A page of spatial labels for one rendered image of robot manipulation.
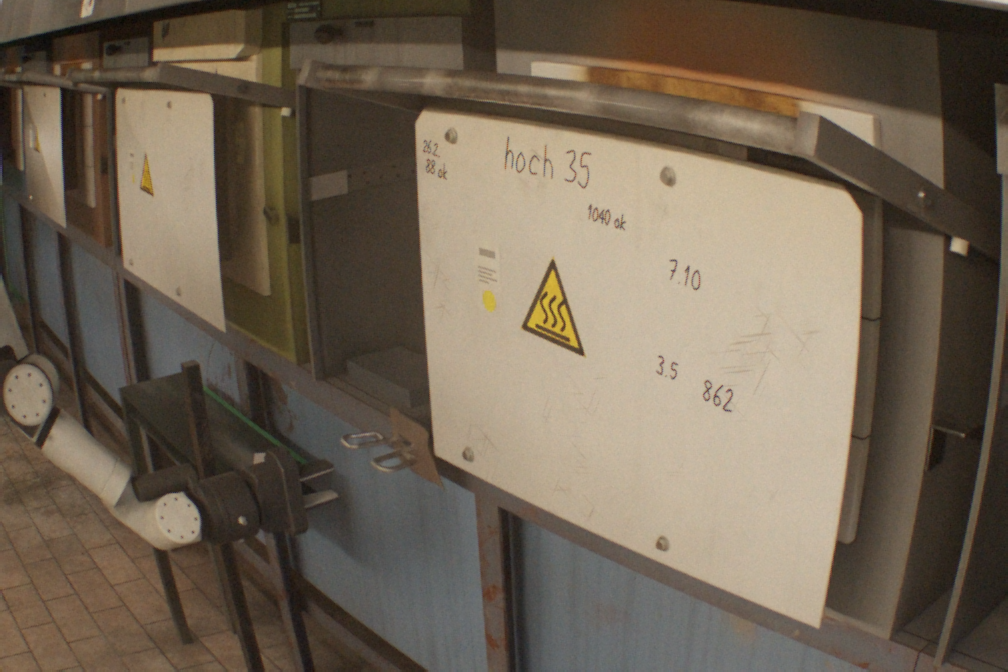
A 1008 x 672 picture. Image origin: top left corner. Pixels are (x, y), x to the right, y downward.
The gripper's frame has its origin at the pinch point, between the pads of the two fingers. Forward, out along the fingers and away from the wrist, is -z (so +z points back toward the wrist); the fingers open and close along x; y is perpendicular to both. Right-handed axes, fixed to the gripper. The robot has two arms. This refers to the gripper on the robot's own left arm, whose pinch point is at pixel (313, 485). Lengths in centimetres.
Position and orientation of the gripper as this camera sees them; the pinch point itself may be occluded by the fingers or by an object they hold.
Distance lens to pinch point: 156.5
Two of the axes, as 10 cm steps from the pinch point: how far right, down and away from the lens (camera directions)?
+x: -0.5, -9.6, -2.9
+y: -6.0, -2.0, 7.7
